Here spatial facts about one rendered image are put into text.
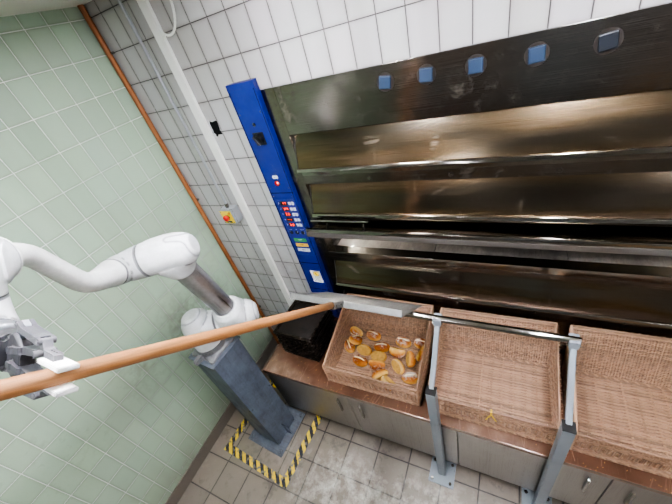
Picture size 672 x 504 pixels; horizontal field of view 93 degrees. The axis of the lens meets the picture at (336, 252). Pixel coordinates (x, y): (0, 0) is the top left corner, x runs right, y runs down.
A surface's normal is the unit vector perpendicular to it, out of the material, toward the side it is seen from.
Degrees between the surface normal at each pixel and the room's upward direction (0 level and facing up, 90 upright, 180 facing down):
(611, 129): 70
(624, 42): 90
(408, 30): 90
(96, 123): 90
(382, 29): 90
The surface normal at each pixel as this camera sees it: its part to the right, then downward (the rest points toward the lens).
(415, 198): -0.46, 0.33
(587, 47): -0.40, 0.64
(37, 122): 0.89, 0.07
